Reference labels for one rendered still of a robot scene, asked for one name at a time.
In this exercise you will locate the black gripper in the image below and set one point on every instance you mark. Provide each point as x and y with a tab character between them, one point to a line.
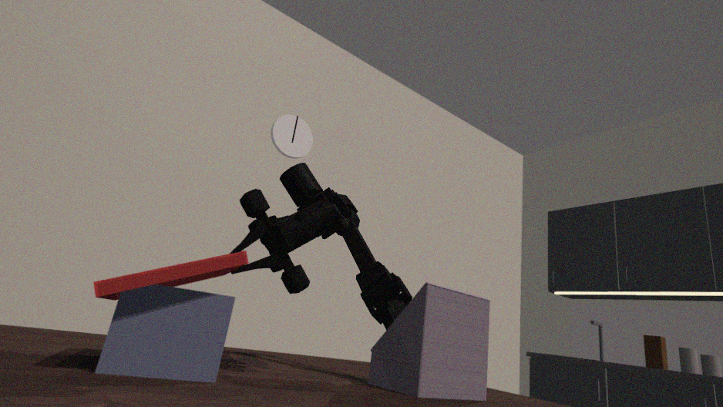
288	234

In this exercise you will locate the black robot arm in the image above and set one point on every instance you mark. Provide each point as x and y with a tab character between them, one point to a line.
334	212

